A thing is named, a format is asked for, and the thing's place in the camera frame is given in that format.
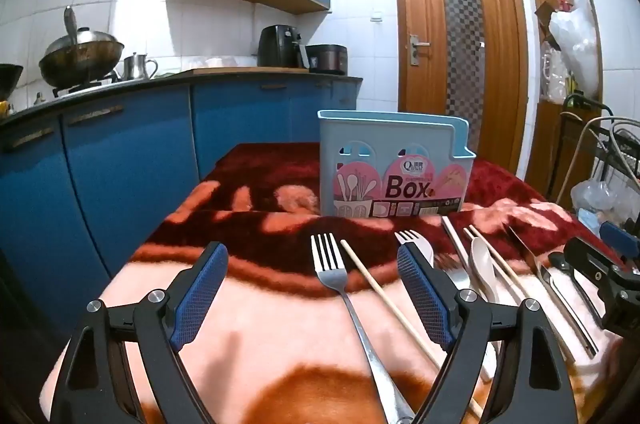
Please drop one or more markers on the black rice cooker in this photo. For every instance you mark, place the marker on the black rice cooker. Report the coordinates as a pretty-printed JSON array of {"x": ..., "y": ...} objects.
[{"x": 327, "y": 58}]

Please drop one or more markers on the wooden shelf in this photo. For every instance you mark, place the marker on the wooden shelf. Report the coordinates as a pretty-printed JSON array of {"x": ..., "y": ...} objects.
[{"x": 532, "y": 53}]

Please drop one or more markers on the red floral printed blanket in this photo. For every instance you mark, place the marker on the red floral printed blanket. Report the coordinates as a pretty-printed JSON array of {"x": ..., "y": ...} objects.
[{"x": 250, "y": 344}]

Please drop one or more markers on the light blue utensil box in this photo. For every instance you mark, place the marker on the light blue utensil box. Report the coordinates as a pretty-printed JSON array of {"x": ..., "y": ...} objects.
[{"x": 395, "y": 153}]

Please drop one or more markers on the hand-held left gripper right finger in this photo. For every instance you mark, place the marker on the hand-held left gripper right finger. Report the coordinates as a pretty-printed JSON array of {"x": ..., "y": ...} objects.
[{"x": 425, "y": 299}]

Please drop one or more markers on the wooden door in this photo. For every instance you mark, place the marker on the wooden door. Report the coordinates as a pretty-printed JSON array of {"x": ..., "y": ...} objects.
[{"x": 425, "y": 3}]

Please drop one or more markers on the wall switch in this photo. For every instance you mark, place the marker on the wall switch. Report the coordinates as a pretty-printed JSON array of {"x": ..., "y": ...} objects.
[{"x": 376, "y": 16}]

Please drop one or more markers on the clear plastic bag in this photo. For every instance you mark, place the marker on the clear plastic bag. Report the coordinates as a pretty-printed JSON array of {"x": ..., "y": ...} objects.
[{"x": 595, "y": 196}]

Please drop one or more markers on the blue base cabinet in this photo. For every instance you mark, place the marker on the blue base cabinet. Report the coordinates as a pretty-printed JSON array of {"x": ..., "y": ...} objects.
[{"x": 125, "y": 163}]

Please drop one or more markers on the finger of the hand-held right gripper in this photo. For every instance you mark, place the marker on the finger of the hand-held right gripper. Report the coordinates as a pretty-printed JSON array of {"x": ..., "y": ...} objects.
[
  {"x": 590, "y": 260},
  {"x": 619, "y": 236}
]

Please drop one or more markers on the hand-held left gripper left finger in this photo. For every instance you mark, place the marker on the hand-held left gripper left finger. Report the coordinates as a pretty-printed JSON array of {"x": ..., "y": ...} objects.
[{"x": 200, "y": 299}]

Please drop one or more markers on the gas stove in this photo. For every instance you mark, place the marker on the gas stove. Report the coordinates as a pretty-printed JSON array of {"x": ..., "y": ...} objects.
[{"x": 85, "y": 87}]

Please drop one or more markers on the white plastic bags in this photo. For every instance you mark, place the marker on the white plastic bags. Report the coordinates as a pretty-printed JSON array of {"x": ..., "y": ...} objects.
[{"x": 575, "y": 48}]

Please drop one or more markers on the wooden chopstick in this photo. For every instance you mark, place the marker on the wooden chopstick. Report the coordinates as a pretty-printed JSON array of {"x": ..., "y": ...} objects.
[
  {"x": 500, "y": 260},
  {"x": 380, "y": 289}
]

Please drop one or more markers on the black air fryer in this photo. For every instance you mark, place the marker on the black air fryer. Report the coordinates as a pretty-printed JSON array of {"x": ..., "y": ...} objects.
[{"x": 277, "y": 46}]

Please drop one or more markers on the black metal rack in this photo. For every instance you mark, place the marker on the black metal rack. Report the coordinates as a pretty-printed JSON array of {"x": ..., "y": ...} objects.
[{"x": 575, "y": 101}]

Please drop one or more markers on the steel kettle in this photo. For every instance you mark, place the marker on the steel kettle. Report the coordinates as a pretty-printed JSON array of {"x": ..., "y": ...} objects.
[{"x": 137, "y": 66}]

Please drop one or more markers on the dark wok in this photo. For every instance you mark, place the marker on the dark wok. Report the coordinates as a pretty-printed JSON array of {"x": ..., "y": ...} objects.
[{"x": 7, "y": 78}]

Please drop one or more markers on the white spoon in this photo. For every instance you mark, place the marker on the white spoon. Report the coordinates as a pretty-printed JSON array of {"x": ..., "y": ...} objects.
[{"x": 482, "y": 261}]

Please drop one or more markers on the steel wok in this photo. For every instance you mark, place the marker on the steel wok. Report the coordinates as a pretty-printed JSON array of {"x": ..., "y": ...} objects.
[{"x": 82, "y": 58}]

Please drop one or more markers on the large steel fork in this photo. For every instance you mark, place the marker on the large steel fork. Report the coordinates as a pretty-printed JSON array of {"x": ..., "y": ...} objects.
[{"x": 332, "y": 276}]

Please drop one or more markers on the small steel fork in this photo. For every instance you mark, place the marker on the small steel fork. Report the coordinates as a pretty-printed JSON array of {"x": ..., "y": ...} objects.
[
  {"x": 407, "y": 236},
  {"x": 450, "y": 271}
]

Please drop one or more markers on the pale blue plastic item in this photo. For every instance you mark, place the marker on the pale blue plastic item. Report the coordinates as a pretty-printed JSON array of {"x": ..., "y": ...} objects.
[{"x": 592, "y": 221}]

